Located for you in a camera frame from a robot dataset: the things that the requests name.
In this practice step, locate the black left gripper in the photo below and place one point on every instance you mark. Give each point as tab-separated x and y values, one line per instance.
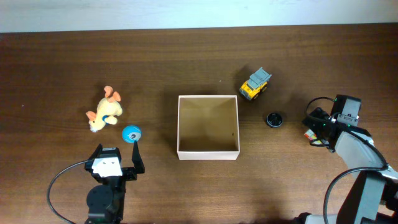
130	173

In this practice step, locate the black round toy wheel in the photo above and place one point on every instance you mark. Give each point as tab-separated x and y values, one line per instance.
274	120

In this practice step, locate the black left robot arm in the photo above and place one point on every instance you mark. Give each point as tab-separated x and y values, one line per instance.
106	201

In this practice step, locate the pink open cardboard box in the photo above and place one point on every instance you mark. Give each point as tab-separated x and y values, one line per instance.
208	127

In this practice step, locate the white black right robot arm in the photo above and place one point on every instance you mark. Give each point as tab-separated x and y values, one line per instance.
373	196

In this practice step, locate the yellow plush bunny toy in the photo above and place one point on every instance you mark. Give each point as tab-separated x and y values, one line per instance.
107	110

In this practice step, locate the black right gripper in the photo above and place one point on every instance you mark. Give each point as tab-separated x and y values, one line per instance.
314	127

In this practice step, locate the multicoloured puzzle cube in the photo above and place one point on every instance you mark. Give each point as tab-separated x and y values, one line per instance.
310	135

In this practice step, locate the yellow grey toy dump truck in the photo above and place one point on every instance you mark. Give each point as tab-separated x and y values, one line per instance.
255	85

